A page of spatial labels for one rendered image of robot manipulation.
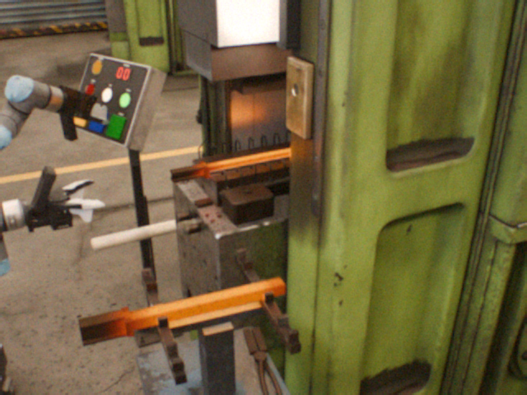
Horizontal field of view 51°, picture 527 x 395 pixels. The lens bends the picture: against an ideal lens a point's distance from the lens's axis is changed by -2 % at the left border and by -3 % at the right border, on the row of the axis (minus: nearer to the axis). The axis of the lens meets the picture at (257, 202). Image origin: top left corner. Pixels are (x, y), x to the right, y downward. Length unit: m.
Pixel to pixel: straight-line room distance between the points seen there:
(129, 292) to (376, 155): 1.84
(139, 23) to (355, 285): 5.32
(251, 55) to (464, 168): 0.60
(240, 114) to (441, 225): 0.71
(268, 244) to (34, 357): 1.37
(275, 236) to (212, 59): 0.49
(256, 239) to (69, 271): 1.72
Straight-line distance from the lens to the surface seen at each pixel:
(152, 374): 1.34
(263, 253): 1.53
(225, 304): 1.09
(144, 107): 1.92
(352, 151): 1.19
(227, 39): 1.37
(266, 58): 1.48
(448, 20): 1.34
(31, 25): 9.45
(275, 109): 1.85
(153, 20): 6.42
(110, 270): 3.01
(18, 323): 2.79
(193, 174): 1.58
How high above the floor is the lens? 1.66
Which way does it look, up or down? 28 degrees down
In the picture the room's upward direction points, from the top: straight up
